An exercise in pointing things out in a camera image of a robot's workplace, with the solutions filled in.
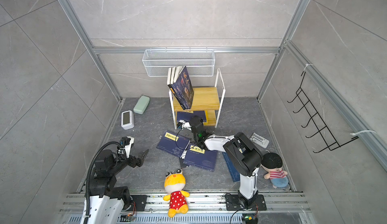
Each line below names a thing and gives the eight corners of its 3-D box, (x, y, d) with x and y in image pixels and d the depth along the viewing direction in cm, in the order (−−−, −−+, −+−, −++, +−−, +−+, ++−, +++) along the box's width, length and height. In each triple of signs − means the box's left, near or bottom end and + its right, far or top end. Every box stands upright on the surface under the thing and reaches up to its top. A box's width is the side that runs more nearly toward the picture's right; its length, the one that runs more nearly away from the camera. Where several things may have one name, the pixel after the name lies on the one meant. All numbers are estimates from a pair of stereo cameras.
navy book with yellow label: (156, 149, 94) (154, 146, 91) (165, 133, 101) (164, 130, 99) (182, 158, 90) (181, 156, 87) (189, 141, 98) (189, 139, 95)
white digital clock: (123, 130, 103) (121, 127, 99) (123, 115, 112) (121, 111, 108) (134, 128, 104) (132, 124, 101) (133, 113, 113) (131, 109, 109)
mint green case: (134, 114, 111) (132, 111, 108) (139, 97, 122) (138, 94, 120) (145, 114, 111) (144, 111, 108) (150, 97, 122) (149, 94, 120)
